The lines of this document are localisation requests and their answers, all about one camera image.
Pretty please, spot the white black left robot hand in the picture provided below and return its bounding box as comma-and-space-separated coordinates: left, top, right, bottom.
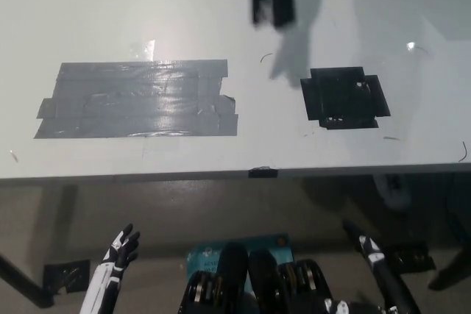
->
79, 224, 141, 314

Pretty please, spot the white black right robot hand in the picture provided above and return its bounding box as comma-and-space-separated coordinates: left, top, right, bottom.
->
341, 219, 392, 286

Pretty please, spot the black floor tape square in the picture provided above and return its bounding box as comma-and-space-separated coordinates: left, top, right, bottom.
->
388, 241, 438, 275
43, 259, 91, 295

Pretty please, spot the black table leg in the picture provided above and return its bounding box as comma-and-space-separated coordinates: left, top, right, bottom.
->
428, 242, 471, 291
0, 251, 53, 310

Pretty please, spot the teal label plate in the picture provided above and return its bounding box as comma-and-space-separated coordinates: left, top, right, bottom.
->
185, 232, 296, 288

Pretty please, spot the small black tape strip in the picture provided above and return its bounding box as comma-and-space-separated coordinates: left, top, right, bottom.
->
248, 167, 280, 179

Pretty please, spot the black tape patch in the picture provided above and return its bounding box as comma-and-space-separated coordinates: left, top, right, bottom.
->
300, 66, 392, 131

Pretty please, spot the grey duct tape patch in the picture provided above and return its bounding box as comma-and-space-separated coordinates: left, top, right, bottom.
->
33, 59, 240, 140

